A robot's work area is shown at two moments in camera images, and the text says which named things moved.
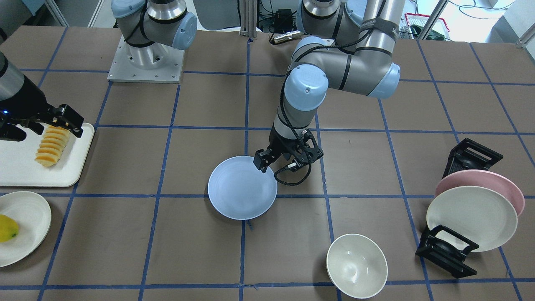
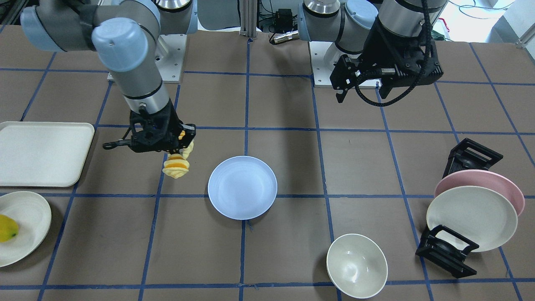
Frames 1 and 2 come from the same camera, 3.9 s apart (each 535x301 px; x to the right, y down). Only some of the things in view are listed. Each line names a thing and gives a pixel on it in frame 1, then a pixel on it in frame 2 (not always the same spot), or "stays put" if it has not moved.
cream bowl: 356,266 stays put
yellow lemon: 9,228 stays put
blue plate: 240,190 stays put
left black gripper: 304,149 -> 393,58
